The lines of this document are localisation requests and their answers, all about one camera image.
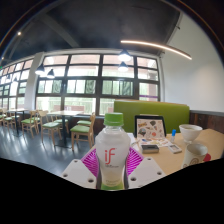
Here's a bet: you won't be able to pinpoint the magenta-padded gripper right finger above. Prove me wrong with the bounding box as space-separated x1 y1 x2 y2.
125 147 167 190

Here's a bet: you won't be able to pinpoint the light wooden dining table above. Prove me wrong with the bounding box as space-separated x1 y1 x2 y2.
6 108 29 136
46 109 84 149

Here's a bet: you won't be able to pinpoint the small dark box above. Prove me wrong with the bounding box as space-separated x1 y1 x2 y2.
140 143 160 154

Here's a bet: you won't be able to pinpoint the small blue-capped bottle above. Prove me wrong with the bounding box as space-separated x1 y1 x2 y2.
170 129 177 144

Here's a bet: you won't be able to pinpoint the green upholstered bench backrest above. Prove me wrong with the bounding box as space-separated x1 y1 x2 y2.
113 99 191 134

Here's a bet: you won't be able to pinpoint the white printed cup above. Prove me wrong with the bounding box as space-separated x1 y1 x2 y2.
180 143 209 169

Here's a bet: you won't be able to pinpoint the long curved ceiling light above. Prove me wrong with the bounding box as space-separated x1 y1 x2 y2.
120 39 193 61

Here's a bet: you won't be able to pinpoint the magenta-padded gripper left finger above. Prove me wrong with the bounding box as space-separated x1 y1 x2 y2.
61 148 101 190

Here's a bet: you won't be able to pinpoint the white paper sheets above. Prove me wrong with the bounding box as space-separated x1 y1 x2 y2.
128 132 143 148

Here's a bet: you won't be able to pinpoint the clear green-capped drink bottle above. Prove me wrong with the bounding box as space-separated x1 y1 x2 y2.
94 112 132 192

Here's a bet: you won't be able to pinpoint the group of pendant ceiling lamps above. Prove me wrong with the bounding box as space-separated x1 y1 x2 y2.
11 49 133 83

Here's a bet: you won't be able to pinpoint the white bowl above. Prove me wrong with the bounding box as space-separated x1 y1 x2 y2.
178 123 204 144

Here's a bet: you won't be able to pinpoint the black tablet with stickers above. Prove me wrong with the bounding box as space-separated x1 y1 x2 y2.
134 114 167 139

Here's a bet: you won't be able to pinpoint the group of wooden green-seat chairs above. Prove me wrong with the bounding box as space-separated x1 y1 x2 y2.
0 108 98 151

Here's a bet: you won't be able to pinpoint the colourful printed paper sheet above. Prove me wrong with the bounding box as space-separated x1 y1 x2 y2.
138 137 171 148

